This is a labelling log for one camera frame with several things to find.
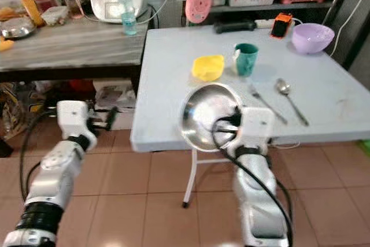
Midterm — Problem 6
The large steel bowl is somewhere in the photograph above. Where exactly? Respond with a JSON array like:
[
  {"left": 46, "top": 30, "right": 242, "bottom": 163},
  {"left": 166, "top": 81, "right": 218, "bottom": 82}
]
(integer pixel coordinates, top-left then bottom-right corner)
[{"left": 179, "top": 82, "right": 243, "bottom": 152}]

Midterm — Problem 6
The white cardboard box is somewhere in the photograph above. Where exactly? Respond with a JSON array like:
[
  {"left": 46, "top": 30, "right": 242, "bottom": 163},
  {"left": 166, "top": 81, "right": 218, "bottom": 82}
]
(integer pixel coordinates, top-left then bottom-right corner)
[{"left": 92, "top": 79, "right": 140, "bottom": 131}]

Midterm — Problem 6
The steel fork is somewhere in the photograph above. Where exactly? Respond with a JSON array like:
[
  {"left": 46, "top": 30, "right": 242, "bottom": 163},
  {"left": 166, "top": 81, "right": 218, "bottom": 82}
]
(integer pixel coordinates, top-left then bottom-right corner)
[{"left": 249, "top": 83, "right": 288, "bottom": 125}]

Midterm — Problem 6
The yellow plastic bowl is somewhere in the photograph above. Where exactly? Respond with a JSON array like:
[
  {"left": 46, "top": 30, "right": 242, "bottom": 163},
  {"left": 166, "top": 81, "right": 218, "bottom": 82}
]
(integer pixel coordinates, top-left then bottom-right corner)
[{"left": 192, "top": 54, "right": 225, "bottom": 82}]

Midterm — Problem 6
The teal mug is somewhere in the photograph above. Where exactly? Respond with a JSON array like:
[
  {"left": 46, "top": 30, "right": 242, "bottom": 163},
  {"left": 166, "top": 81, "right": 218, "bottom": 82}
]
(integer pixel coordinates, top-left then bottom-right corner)
[{"left": 233, "top": 43, "right": 259, "bottom": 77}]

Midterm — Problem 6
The steel spoon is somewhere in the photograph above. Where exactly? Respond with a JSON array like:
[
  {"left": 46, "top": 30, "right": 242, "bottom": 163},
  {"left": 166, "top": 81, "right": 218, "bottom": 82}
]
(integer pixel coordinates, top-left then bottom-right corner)
[{"left": 276, "top": 78, "right": 310, "bottom": 127}]

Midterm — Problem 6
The dark wooden marble-top table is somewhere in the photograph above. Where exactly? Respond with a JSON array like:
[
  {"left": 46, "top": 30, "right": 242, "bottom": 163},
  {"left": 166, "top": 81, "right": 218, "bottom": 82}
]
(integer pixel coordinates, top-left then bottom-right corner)
[{"left": 0, "top": 19, "right": 148, "bottom": 106}]

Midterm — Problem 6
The white folding table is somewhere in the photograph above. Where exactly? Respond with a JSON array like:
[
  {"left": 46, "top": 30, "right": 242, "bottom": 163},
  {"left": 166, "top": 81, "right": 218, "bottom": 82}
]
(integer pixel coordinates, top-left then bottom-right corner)
[{"left": 131, "top": 25, "right": 370, "bottom": 208}]

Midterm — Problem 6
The patterned woven bag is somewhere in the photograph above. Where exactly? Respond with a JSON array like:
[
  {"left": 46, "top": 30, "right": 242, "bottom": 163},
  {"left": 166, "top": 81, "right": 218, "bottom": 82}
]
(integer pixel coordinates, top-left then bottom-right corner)
[{"left": 1, "top": 82, "right": 42, "bottom": 138}]

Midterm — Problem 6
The orange black phone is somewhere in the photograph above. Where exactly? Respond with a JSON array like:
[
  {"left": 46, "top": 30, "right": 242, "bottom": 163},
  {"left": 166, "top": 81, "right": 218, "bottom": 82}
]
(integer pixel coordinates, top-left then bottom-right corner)
[{"left": 270, "top": 13, "right": 293, "bottom": 39}]

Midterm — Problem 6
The purple plastic bowl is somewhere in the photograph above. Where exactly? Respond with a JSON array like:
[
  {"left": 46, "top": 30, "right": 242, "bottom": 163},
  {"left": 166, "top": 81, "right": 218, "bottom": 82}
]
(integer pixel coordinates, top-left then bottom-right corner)
[{"left": 291, "top": 23, "right": 335, "bottom": 55}]

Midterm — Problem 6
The clear plastic water bottle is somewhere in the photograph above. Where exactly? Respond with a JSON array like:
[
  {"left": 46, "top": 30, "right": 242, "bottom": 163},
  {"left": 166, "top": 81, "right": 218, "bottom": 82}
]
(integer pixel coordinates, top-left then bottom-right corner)
[{"left": 117, "top": 0, "right": 138, "bottom": 36}]

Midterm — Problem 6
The pink round device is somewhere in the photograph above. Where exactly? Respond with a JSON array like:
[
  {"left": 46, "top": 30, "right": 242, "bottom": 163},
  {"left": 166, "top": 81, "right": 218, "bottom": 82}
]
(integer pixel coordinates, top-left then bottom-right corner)
[{"left": 185, "top": 0, "right": 212, "bottom": 25}]

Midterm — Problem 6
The orange fruit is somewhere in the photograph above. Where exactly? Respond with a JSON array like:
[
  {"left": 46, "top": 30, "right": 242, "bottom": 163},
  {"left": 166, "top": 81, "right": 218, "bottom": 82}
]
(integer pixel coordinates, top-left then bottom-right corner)
[{"left": 0, "top": 38, "right": 15, "bottom": 52}]

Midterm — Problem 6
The lidded steel bowl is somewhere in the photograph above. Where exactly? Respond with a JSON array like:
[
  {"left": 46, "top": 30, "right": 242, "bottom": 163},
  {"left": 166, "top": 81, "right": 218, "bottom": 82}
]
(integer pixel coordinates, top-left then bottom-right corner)
[{"left": 1, "top": 17, "right": 37, "bottom": 39}]

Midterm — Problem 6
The green plastic object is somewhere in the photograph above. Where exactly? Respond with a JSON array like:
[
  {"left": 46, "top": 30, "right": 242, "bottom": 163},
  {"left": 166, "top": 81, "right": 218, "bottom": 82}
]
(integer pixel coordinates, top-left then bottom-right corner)
[{"left": 357, "top": 139, "right": 370, "bottom": 156}]

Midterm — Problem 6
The orange juice bottle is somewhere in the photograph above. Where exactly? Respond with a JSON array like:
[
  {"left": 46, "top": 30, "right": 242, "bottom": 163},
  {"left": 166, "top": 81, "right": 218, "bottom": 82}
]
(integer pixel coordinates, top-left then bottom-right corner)
[{"left": 20, "top": 0, "right": 42, "bottom": 27}]

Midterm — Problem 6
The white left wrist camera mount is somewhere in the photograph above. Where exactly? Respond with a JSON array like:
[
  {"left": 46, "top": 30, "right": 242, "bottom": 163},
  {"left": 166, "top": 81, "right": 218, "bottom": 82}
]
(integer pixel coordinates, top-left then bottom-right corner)
[{"left": 57, "top": 100, "right": 98, "bottom": 143}]

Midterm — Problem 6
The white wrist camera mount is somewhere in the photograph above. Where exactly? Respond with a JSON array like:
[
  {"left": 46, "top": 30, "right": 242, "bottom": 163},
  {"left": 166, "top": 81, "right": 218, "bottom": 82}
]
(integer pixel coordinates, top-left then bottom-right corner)
[
  {"left": 57, "top": 100, "right": 98, "bottom": 143},
  {"left": 225, "top": 106, "right": 275, "bottom": 156}
]

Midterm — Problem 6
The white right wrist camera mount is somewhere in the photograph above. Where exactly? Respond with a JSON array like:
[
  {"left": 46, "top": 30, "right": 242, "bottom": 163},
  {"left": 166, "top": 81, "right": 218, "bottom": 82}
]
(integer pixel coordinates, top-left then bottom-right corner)
[{"left": 225, "top": 106, "right": 275, "bottom": 156}]

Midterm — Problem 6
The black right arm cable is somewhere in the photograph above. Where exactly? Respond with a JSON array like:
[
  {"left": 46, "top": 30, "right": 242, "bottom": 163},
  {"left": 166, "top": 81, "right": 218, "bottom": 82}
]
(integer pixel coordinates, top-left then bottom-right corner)
[{"left": 211, "top": 119, "right": 294, "bottom": 245}]

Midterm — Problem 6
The black handle bar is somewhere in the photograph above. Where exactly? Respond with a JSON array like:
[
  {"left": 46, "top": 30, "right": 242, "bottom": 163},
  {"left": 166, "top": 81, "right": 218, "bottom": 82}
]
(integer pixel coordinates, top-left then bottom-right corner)
[{"left": 213, "top": 20, "right": 257, "bottom": 34}]

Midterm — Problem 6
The white power cable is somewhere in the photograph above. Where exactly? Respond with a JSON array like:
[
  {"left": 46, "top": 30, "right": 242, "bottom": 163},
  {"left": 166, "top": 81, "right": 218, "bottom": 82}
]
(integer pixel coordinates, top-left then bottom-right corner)
[{"left": 138, "top": 0, "right": 187, "bottom": 25}]

